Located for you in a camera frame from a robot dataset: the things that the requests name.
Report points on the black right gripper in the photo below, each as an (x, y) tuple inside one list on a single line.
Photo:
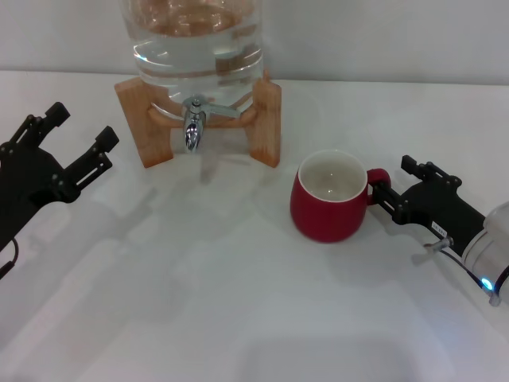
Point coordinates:
[(433, 203)]

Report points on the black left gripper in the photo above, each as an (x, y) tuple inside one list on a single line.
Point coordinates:
[(28, 183)]

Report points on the red ceramic cup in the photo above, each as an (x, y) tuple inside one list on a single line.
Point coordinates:
[(326, 223)]

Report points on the chrome faucet tap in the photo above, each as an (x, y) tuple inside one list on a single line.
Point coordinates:
[(193, 131)]

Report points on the wooden dispenser stand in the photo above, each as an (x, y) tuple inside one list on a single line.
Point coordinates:
[(135, 119)]

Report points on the clear glass water dispenser jar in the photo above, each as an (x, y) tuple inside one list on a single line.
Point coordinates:
[(191, 59)]

